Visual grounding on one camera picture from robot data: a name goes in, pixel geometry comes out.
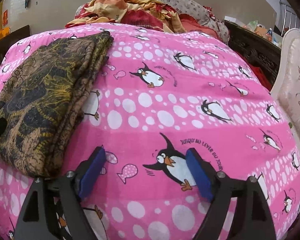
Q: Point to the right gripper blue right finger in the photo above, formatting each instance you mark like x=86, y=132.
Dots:
x=252, y=218

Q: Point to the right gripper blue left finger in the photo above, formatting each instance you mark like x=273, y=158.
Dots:
x=38, y=215

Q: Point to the brown batik floral garment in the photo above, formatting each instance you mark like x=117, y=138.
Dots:
x=42, y=102

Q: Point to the dark wooden furniture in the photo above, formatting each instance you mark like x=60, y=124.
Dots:
x=9, y=40

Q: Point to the pink penguin bed sheet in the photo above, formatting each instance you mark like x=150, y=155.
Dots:
x=158, y=95

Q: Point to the white upholstered chair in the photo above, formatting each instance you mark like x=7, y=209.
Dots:
x=286, y=89

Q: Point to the dark carved wooden headboard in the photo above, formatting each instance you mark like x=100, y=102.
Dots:
x=256, y=50

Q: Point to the red orange crumpled blanket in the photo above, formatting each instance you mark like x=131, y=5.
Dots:
x=149, y=14

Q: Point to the clutter on shelf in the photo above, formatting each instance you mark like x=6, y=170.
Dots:
x=271, y=34

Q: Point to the grey floral pillow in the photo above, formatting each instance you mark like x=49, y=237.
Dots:
x=202, y=14

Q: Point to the metal railing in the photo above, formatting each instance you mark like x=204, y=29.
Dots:
x=290, y=18

